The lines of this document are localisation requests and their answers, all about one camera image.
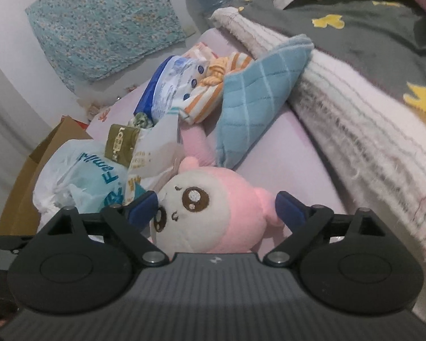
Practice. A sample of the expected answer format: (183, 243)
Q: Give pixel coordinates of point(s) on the white paper packet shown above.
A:
(156, 152)

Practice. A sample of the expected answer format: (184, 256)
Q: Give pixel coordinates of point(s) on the white plastic bag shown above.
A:
(74, 181)

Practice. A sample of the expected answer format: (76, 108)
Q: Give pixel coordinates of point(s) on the pink printed mat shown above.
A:
(287, 156)

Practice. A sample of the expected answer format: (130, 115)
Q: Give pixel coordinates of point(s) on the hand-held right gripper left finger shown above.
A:
(142, 210)

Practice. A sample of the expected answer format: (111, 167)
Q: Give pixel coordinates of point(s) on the grey blanket with yellow stars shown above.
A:
(358, 35)

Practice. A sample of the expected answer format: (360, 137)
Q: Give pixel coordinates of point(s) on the orange striped cloth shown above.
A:
(206, 92)

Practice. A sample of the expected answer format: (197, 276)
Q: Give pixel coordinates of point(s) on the pink and white plush toy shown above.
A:
(220, 213)

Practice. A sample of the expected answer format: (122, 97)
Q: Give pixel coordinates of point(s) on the floral wall cloth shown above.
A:
(103, 25)

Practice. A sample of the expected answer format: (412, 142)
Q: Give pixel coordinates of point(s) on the blue checked towel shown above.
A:
(255, 96)

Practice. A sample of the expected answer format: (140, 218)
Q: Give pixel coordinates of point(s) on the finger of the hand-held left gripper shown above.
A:
(7, 243)

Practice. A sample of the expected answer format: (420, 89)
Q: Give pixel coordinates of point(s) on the blue and white packet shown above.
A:
(167, 85)

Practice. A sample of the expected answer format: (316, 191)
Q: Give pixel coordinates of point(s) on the cardboard box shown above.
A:
(25, 184)

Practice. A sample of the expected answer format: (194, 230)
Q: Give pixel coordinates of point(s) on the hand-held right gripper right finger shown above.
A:
(288, 210)

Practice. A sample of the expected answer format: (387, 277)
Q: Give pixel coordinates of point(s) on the olive green packet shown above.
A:
(121, 144)

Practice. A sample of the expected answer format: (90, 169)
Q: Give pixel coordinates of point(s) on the green floral scrunchie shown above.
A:
(142, 120)

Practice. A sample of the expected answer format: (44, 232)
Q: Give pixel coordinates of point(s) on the white fuzzy blanket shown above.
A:
(358, 124)

